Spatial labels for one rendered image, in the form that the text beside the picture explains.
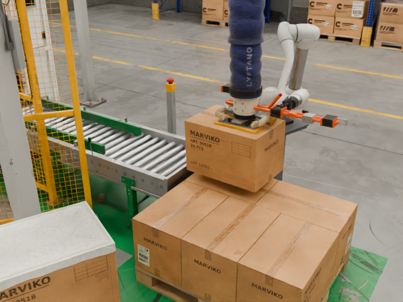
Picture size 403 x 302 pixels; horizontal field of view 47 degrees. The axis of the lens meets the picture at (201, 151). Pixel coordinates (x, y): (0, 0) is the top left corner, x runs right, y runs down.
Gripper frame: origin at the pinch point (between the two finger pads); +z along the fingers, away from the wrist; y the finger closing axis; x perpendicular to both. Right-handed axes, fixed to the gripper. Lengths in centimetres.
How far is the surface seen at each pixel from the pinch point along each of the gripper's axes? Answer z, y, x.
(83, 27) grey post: -157, 12, 352
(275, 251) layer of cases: 61, 62, -30
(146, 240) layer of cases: 82, 75, 52
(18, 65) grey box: 96, -33, 135
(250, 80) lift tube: 6.7, -19.5, 19.8
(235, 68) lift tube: 9.2, -26.6, 29.9
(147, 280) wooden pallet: 82, 110, 54
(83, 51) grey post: -155, 44, 355
